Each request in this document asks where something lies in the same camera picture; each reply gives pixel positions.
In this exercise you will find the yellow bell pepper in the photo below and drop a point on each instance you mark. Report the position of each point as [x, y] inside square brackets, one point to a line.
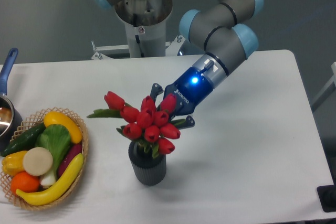
[12, 164]

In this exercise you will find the white frame at right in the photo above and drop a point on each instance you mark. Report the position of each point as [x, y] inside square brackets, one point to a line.
[325, 91]

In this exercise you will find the dark green cucumber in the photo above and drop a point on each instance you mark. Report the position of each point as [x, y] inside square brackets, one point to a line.
[24, 141]

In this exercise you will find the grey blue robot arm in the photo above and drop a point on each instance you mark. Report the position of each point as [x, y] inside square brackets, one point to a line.
[220, 32]

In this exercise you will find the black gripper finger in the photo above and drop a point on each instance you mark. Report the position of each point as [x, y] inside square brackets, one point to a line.
[185, 123]
[156, 90]

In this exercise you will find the yellow banana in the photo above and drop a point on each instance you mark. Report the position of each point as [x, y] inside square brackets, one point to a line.
[53, 193]

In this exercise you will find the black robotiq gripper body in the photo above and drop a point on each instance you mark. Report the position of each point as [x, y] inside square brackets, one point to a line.
[196, 83]

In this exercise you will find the blue handled saucepan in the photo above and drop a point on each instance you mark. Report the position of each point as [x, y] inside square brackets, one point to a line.
[10, 118]

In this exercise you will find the black device at edge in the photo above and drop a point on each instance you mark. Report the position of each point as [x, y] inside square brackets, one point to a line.
[327, 197]

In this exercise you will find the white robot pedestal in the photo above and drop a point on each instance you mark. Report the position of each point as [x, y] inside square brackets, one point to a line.
[145, 28]

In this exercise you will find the purple eggplant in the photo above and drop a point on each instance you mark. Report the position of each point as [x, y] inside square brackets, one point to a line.
[73, 151]

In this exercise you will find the beige round disc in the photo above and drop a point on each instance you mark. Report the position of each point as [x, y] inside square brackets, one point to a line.
[37, 161]

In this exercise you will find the green bok choy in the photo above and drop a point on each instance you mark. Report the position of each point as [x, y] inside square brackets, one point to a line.
[55, 138]

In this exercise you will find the orange fruit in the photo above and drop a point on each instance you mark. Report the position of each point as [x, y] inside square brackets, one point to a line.
[25, 182]

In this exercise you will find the dark grey ribbed vase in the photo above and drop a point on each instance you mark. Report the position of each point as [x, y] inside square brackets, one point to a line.
[148, 170]

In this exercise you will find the red tulip bouquet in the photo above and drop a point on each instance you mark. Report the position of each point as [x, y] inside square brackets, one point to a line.
[151, 126]

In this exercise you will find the woven wicker basket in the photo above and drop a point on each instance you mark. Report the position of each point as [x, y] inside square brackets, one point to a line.
[29, 122]

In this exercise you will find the yellow squash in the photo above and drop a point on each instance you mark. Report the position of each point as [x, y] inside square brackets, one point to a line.
[55, 117]

